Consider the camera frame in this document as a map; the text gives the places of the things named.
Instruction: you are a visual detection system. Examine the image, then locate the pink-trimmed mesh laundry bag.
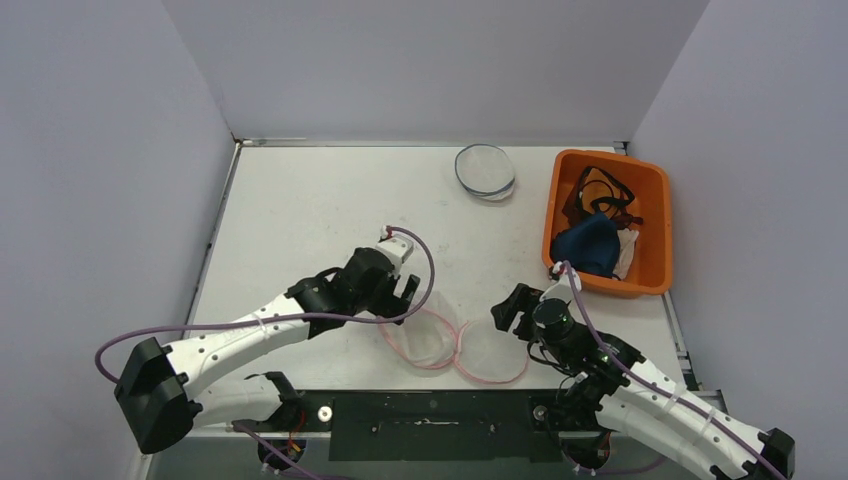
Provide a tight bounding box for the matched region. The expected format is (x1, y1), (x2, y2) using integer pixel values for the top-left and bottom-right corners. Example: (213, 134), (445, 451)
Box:
(378, 291), (530, 385)

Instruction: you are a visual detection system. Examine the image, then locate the navy blue bra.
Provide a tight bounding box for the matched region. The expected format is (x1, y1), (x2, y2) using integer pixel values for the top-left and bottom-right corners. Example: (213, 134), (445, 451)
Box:
(550, 213), (621, 278)

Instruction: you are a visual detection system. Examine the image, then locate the beige lace bra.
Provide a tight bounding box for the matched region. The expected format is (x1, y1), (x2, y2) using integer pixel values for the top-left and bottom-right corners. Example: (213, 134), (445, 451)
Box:
(613, 228), (640, 281)

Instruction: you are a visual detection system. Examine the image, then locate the orange and black bra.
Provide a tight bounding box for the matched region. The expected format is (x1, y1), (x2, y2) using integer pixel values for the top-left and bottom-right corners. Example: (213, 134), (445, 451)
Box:
(572, 166), (636, 221)

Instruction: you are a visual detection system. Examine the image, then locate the blue-trimmed mesh laundry bag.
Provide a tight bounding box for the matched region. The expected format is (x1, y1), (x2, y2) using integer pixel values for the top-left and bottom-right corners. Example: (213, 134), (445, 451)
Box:
(454, 143), (516, 202)

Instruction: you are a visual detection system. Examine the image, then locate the red bra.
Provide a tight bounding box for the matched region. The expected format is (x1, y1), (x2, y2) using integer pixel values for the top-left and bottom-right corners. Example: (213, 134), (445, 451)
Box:
(562, 193), (644, 229)

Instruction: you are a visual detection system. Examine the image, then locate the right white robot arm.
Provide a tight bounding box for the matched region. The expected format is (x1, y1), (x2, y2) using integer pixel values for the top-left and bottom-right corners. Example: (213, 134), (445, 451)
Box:
(491, 283), (795, 479)

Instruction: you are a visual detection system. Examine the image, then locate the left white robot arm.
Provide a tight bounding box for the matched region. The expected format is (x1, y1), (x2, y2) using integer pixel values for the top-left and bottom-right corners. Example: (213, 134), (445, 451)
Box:
(114, 237), (420, 454)

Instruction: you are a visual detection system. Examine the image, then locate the orange plastic bin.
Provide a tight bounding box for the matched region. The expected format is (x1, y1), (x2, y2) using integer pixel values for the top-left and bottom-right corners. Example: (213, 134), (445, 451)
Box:
(541, 149), (673, 298)

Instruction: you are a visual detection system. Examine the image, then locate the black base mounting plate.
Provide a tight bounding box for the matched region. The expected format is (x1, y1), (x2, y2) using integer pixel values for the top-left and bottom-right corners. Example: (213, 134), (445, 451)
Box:
(245, 389), (611, 467)

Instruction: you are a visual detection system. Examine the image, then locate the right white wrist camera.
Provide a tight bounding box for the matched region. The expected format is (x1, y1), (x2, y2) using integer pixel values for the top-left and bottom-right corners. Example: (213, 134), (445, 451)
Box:
(540, 261), (582, 304)

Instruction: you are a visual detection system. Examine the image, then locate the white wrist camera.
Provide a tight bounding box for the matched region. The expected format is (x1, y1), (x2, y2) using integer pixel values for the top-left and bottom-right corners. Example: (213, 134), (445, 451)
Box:
(375, 225), (414, 276)
(540, 261), (582, 304)

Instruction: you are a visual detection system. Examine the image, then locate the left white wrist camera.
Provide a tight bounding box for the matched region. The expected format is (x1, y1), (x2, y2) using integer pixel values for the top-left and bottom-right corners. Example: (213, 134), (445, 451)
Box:
(375, 225), (414, 276)

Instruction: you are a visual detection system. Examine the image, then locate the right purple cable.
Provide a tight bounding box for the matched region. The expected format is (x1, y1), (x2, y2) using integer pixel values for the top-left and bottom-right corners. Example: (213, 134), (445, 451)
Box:
(560, 260), (790, 480)

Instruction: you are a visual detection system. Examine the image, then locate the purple cable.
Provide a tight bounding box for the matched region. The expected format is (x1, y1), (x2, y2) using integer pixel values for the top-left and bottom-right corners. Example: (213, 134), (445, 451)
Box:
(93, 225), (437, 386)
(560, 260), (790, 480)

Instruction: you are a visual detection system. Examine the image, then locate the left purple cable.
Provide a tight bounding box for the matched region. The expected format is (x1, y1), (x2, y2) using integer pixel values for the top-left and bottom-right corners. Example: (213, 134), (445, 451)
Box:
(93, 225), (437, 386)

